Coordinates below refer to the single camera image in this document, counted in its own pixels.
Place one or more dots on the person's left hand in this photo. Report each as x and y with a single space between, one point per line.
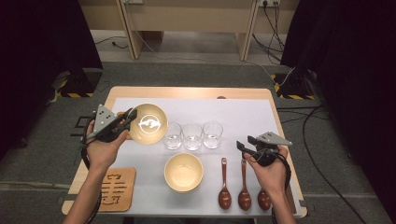
101 152

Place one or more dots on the clear glass cup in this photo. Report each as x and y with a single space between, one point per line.
192 137
173 137
212 134

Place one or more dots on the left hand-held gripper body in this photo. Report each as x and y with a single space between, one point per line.
106 126

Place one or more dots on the white wall socket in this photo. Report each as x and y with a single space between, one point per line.
269 2

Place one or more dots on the black curtain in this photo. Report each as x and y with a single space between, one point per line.
37 62
358 77

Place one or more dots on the beige wooden desk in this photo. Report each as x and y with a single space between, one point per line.
186 18

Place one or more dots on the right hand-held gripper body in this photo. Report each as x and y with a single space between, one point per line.
266 152

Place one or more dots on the black stand base striped tape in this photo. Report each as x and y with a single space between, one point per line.
81 84
292 85

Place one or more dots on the person's right hand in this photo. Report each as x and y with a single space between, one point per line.
271 177

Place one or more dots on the row of brown chopsticks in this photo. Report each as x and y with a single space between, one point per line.
290 200

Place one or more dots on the cream bowl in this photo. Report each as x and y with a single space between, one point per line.
183 171
183 191
149 124

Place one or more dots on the brown wooden spoon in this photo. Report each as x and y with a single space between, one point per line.
224 197
264 200
244 199

